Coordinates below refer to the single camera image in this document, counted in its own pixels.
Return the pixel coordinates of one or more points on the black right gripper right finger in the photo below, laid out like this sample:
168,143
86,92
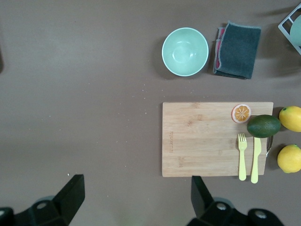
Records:
207,212

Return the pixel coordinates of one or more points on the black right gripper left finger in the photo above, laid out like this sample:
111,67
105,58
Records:
61,207

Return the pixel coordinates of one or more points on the yellow plastic fork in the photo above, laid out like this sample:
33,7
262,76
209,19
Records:
242,164

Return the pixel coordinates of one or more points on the yellow plastic knife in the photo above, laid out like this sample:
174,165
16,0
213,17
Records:
255,164

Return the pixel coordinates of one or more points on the wooden cutting board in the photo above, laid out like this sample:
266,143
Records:
200,141

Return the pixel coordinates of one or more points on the yellow lemon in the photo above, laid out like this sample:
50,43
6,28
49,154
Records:
291,118
290,159

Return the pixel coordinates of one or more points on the dark green avocado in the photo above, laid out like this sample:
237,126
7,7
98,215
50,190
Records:
263,126

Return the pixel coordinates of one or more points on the orange slice toy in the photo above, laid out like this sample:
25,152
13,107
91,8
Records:
241,113

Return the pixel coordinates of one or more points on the mint green bowl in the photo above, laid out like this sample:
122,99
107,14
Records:
185,51

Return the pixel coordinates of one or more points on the folded dark grey cloth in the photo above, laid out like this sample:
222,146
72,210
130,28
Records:
237,51

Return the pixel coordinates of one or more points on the pale green cup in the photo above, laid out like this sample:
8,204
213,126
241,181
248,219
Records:
296,33

